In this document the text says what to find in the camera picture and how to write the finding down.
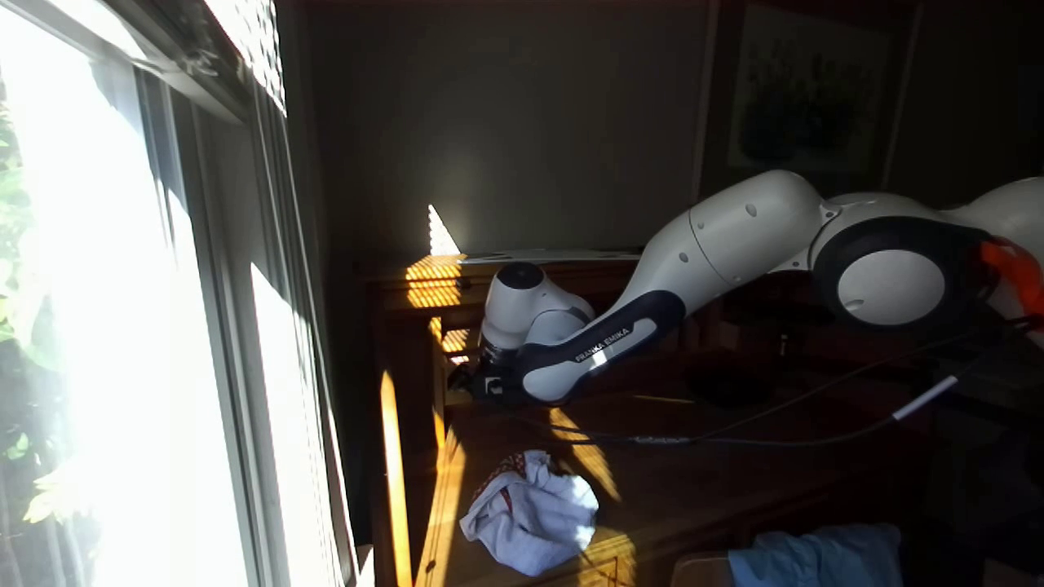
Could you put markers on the white window blinds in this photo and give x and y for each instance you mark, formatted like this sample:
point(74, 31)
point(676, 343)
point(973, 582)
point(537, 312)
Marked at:
point(257, 46)

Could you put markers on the small wooden desk drawer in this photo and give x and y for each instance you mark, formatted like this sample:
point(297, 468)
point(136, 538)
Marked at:
point(458, 358)

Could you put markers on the crumpled white cloth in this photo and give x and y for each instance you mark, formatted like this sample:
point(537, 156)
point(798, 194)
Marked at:
point(531, 516)

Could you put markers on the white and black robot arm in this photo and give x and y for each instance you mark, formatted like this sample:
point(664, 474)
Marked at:
point(877, 257)

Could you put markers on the wooden roll-top desk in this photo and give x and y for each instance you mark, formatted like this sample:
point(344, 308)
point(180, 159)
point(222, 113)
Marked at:
point(754, 411)

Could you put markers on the framed wall picture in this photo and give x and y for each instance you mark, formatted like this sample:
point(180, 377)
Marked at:
point(807, 85)

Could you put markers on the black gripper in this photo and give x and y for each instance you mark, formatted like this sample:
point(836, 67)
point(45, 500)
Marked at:
point(483, 382)

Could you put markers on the light blue garment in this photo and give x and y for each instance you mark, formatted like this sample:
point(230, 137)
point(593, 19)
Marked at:
point(839, 555)

